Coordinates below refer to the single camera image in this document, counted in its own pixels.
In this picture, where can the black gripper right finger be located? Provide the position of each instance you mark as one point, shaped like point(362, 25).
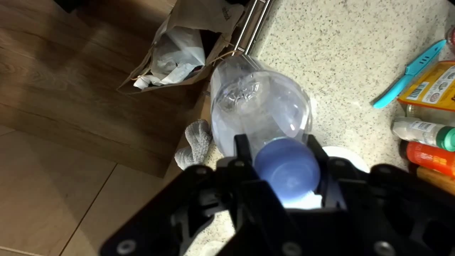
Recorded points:
point(403, 200)

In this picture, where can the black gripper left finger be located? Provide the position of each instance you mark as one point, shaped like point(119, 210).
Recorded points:
point(152, 218)

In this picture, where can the clear water bottle blue cap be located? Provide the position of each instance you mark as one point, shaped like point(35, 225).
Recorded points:
point(261, 104)

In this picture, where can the orange sauce bottle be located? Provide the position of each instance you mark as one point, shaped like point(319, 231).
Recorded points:
point(432, 159)

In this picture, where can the white bottle green cap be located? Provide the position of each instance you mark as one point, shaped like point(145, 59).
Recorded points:
point(422, 133)

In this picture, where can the yellow label sauce bottle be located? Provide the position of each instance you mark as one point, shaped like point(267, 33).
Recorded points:
point(432, 87)

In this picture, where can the grey hanging towel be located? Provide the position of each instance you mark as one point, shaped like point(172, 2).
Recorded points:
point(194, 143)

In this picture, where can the teal plastic kitchen tool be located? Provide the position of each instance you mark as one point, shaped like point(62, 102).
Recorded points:
point(408, 73)

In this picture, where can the crumpled white paper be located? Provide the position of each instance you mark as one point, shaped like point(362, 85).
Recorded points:
point(180, 52)

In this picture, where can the brown paper bag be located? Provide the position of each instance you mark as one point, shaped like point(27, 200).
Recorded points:
point(190, 19)

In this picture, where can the black electric stove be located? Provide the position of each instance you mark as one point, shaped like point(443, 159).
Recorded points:
point(254, 19)

